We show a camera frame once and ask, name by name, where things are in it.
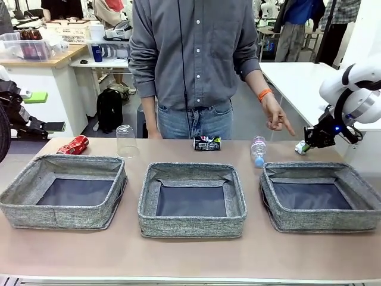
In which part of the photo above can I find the black soda can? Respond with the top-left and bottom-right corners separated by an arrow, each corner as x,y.
193,135 -> 223,151

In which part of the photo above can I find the thin black cord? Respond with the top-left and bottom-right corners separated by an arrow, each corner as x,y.
177,0 -> 189,114

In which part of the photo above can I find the clear plastic water bottle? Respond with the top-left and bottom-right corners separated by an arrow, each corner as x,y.
251,135 -> 267,167

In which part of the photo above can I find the clear plastic storage box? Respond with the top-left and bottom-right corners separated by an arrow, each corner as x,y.
0,32 -> 54,62

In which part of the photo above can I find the background person in plaid shirt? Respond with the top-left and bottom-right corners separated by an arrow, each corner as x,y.
315,0 -> 363,65

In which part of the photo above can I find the wooden top white desk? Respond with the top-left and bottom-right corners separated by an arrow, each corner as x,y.
0,44 -> 89,139

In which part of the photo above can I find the white side table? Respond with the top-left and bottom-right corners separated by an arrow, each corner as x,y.
70,55 -> 132,90

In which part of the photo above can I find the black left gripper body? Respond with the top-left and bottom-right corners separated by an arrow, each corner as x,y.
0,79 -> 30,132

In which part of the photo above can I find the person's left forearm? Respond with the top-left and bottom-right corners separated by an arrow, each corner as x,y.
244,70 -> 270,98

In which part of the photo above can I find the grey fabric basket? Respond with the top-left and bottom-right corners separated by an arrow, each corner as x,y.
0,154 -> 128,230
137,162 -> 248,238
259,161 -> 381,234

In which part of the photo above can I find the person's right forearm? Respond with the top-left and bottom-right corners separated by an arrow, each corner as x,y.
139,95 -> 163,139

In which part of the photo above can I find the black backpack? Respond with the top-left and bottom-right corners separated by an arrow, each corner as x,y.
96,88 -> 124,134

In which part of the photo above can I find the white paper ball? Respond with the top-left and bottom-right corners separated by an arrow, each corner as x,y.
294,141 -> 310,156

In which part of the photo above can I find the clear plastic cup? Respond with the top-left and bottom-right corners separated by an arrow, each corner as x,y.
115,125 -> 140,159

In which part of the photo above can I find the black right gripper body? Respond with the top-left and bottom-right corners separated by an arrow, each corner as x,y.
311,104 -> 346,149

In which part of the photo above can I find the person in grey shirt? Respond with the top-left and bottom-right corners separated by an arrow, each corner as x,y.
127,0 -> 263,141

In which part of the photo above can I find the person's left hand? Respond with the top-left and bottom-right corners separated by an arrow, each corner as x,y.
261,94 -> 296,137

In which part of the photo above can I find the crushed red soda can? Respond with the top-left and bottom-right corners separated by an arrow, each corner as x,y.
56,135 -> 90,156

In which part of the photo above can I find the background person in blue top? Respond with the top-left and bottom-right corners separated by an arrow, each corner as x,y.
272,0 -> 325,63

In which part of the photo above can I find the blue drink bottle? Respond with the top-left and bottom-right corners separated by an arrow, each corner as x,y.
90,43 -> 104,63

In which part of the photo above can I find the white slatted crate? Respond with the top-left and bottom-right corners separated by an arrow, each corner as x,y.
46,19 -> 91,45

